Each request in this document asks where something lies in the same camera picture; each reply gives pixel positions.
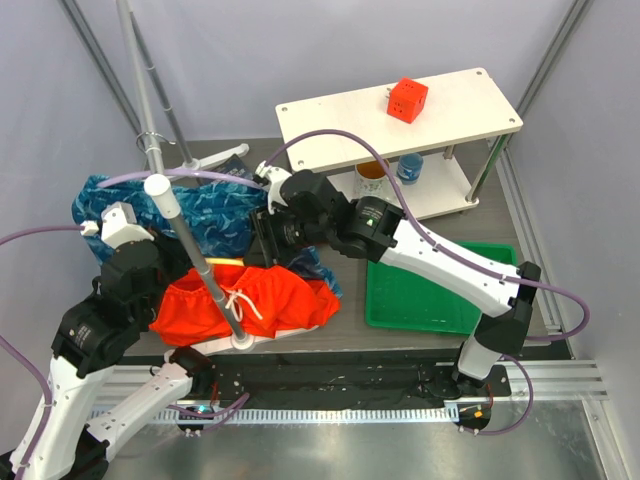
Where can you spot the red cube power socket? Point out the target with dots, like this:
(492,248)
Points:
(407,100)

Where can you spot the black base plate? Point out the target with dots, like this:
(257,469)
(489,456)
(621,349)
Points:
(341,380)

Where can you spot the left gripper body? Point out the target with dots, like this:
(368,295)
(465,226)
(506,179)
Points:
(176,262)

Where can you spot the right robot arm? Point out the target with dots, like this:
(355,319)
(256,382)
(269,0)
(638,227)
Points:
(304,209)

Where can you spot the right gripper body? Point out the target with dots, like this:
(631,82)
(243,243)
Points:
(273,232)

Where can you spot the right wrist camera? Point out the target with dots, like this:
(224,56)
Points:
(271,179)

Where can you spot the yellow clothes hanger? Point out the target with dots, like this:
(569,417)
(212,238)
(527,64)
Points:
(225,261)

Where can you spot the orange shorts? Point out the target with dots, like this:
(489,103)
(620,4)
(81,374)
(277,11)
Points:
(264,301)

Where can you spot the white patterned mug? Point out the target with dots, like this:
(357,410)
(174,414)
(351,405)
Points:
(371,180)

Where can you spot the dark blue book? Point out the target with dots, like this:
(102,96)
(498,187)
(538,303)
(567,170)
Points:
(234,166)

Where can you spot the white two-tier shelf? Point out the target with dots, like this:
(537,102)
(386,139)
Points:
(461,107)

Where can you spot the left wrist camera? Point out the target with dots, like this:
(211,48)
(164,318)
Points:
(118,226)

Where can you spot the blue cup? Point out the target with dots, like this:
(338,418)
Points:
(409,168)

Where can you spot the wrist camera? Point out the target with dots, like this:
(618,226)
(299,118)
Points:
(118,226)
(271,179)

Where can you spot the green plastic tray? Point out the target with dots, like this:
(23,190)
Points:
(397,299)

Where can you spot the blue patterned shorts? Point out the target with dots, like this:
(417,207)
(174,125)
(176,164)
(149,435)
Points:
(217,213)

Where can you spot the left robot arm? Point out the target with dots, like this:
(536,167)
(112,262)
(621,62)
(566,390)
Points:
(62,442)

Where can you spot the purple clothes hanger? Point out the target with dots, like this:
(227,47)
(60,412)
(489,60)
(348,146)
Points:
(180,173)

